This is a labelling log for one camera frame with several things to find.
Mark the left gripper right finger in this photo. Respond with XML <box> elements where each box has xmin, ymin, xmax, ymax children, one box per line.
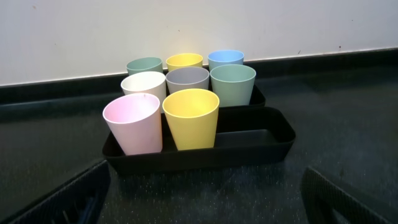
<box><xmin>299</xmin><ymin>166</ymin><xmax>393</xmax><ymax>224</ymax></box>

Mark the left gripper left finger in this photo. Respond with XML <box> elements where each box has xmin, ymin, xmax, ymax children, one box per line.
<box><xmin>0</xmin><ymin>159</ymin><xmax>111</xmax><ymax>224</ymax></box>

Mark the pink cup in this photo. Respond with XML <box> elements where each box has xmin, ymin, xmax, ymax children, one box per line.
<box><xmin>102</xmin><ymin>92</ymin><xmax>164</xmax><ymax>156</ymax></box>

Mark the yellow cup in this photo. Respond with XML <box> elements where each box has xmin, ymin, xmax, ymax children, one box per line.
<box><xmin>162</xmin><ymin>88</ymin><xmax>221</xmax><ymax>152</ymax></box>
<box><xmin>165</xmin><ymin>52</ymin><xmax>204</xmax><ymax>73</ymax></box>

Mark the black tray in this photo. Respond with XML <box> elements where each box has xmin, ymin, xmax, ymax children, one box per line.
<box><xmin>161</xmin><ymin>83</ymin><xmax>267</xmax><ymax>109</ymax></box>
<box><xmin>101</xmin><ymin>106</ymin><xmax>297</xmax><ymax>175</ymax></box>

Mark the white cup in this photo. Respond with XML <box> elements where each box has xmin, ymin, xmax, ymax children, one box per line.
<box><xmin>120</xmin><ymin>71</ymin><xmax>167</xmax><ymax>114</ymax></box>

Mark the green cup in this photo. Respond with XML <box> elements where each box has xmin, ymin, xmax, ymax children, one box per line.
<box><xmin>210</xmin><ymin>63</ymin><xmax>257</xmax><ymax>108</ymax></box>
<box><xmin>126</xmin><ymin>57</ymin><xmax>164</xmax><ymax>77</ymax></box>

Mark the blue cup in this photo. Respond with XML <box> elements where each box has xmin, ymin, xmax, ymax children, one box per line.
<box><xmin>207</xmin><ymin>49</ymin><xmax>245</xmax><ymax>72</ymax></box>

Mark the grey cup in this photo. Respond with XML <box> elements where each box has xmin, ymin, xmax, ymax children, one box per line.
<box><xmin>165</xmin><ymin>66</ymin><xmax>211</xmax><ymax>95</ymax></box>

